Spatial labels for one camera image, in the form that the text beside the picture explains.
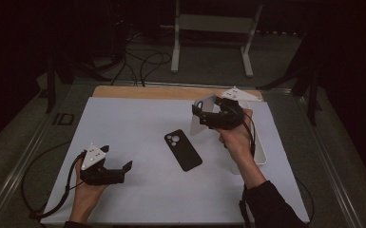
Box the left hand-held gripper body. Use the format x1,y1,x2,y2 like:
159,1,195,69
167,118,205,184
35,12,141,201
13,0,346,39
79,142,126,186

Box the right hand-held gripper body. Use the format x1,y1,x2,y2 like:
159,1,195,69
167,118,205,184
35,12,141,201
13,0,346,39
208,85,263,130

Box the white plastic bin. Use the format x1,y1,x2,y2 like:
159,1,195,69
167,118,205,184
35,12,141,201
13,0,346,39
231,99,268,175

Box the black phone case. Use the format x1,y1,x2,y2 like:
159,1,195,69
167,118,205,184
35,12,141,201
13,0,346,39
164,128,203,172

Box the person's right hand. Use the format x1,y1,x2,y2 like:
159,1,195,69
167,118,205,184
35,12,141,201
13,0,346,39
217,108,255,162

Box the person's left hand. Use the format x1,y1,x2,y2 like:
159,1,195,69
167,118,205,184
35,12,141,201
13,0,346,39
70,163,108,219

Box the white table mat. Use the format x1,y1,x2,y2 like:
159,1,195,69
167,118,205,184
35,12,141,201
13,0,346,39
40,96,310,226

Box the black stand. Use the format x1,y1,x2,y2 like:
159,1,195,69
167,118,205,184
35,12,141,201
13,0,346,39
46,53,112,115
256,31,322,127

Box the white metal stand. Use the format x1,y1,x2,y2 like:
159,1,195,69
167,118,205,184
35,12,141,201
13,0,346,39
170,0,264,79

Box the left hand-held gripper black cable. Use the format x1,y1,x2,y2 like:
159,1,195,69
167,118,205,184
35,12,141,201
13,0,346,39
21,141,87,221

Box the black floor bracket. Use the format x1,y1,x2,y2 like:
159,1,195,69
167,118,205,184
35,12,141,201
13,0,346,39
52,112,75,126

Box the black floor cables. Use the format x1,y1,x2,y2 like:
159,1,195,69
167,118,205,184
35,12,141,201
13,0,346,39
110,31,173,88

